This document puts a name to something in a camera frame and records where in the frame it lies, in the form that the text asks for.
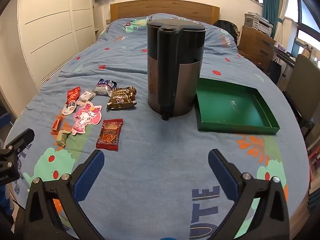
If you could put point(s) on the blue and white snack packet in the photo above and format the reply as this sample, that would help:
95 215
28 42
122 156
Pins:
103 87

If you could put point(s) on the red and white snack pouch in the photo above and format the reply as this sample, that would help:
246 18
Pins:
71 100

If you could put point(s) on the wooden bed headboard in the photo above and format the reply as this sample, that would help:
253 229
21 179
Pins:
162 8

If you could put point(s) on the grey chair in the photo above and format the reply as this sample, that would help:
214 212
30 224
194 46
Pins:
303 80

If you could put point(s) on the dark red snack packet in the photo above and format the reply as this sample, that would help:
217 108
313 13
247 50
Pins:
109 135

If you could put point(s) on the brown nut snack packet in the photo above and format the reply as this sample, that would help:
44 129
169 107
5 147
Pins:
121 98

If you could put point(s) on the small green beige candy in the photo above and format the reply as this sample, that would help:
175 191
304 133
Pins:
63 138

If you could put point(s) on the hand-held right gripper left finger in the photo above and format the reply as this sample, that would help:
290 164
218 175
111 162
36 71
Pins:
87 172

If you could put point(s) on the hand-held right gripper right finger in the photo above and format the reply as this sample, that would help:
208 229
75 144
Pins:
221 172

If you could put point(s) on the black backpack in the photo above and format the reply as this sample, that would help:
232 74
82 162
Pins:
226 28

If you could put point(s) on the black and grey electric kettle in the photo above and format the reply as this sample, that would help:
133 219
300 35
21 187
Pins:
172 80

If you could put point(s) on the black shopping bag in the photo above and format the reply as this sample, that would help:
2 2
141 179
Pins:
275 71

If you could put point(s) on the small red candy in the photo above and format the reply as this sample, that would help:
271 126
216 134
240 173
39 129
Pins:
56 125

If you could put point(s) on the pink cartoon snack packet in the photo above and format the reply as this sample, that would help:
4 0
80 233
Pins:
86 117

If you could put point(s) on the green cardboard tray box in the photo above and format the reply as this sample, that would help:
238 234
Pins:
232 110

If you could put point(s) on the dark desk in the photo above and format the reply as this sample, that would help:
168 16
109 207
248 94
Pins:
285 56

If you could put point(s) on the wooden dresser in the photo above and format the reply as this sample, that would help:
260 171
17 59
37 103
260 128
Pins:
255 47

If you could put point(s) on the white printer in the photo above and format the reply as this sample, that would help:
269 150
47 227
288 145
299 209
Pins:
258 23

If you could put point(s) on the clear white snack packet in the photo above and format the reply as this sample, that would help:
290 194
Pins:
87 96

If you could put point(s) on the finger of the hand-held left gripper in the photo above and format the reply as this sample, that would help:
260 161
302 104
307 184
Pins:
23 137

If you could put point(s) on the blue printed blanket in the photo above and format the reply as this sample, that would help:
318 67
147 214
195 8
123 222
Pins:
160 140

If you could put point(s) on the teal curtain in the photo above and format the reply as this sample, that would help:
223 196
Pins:
271 5

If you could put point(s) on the white wardrobe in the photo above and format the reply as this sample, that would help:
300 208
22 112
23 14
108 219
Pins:
50 30

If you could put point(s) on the window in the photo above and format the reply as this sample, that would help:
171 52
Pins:
307 22

